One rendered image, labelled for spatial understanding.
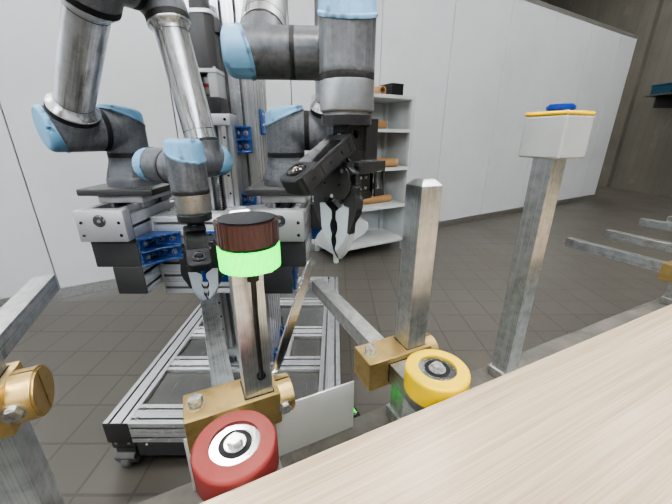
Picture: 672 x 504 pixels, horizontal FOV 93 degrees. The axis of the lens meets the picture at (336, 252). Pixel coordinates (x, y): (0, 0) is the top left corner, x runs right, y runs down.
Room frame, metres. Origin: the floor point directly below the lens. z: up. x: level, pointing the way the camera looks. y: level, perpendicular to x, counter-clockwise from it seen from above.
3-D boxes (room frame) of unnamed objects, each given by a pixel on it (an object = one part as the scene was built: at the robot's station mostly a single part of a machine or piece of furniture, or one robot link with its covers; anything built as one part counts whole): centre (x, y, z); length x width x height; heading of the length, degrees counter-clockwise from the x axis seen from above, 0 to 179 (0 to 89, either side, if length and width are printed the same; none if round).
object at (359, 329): (0.51, -0.05, 0.84); 0.43 x 0.03 x 0.04; 25
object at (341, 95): (0.49, -0.01, 1.23); 0.08 x 0.08 x 0.05
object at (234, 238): (0.30, 0.09, 1.10); 0.06 x 0.06 x 0.02
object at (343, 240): (0.48, -0.03, 1.04); 0.06 x 0.03 x 0.09; 135
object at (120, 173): (1.05, 0.65, 1.09); 0.15 x 0.15 x 0.10
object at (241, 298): (0.34, 0.11, 0.87); 0.03 x 0.03 x 0.48; 25
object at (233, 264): (0.30, 0.09, 1.07); 0.06 x 0.06 x 0.02
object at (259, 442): (0.23, 0.10, 0.85); 0.08 x 0.08 x 0.11
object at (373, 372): (0.44, -0.10, 0.84); 0.13 x 0.06 x 0.05; 115
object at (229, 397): (0.33, 0.12, 0.85); 0.13 x 0.06 x 0.05; 115
